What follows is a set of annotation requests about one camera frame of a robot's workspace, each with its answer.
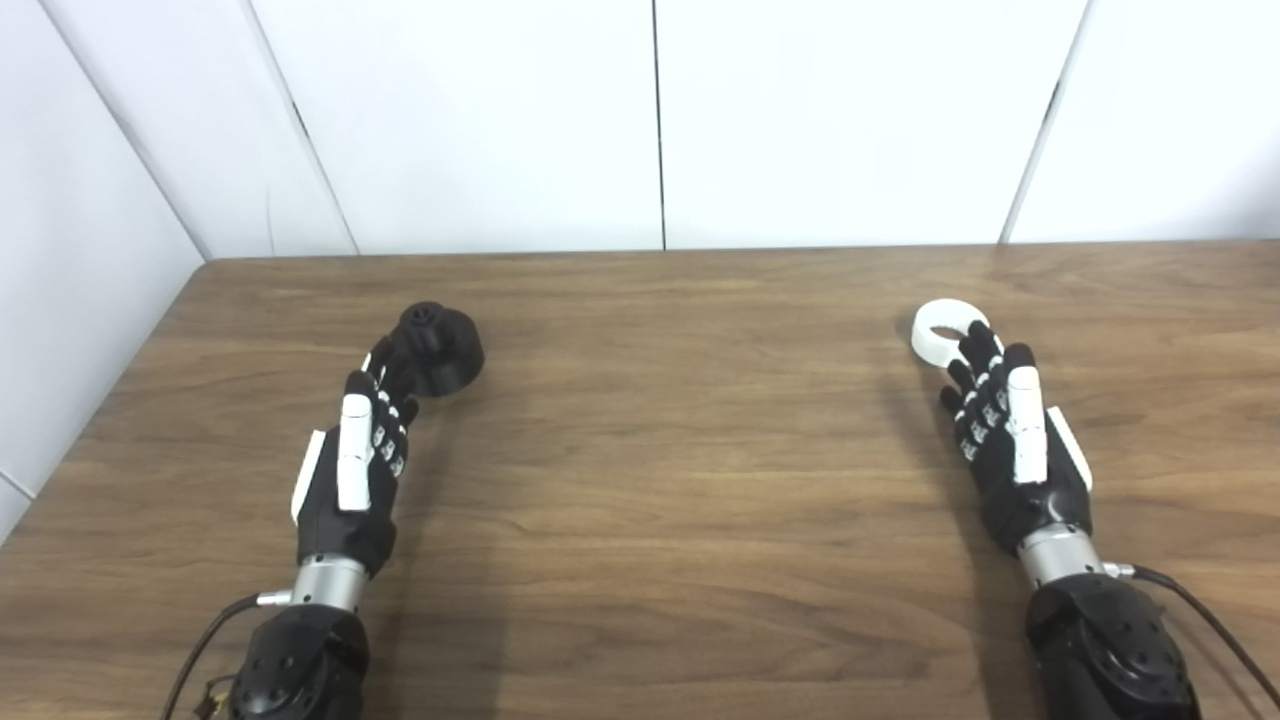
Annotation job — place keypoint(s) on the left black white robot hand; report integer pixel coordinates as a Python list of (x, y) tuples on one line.
[(350, 500)]

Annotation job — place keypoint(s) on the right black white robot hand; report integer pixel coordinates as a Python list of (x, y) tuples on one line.
[(1025, 470)]

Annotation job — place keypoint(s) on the round black part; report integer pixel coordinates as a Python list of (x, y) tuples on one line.
[(450, 350)]

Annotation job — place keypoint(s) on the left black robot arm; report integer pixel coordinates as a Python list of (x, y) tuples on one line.
[(305, 660)]

